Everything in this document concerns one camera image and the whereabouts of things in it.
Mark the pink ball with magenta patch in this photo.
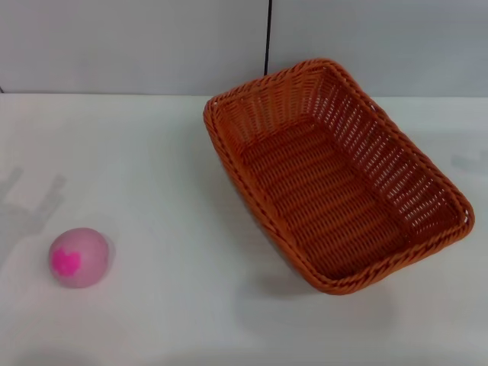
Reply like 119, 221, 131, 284
48, 226, 111, 290

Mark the orange woven rectangular basket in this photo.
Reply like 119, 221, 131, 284
202, 57, 476, 295

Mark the black vertical wall strip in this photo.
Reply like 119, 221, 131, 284
262, 0, 274, 76

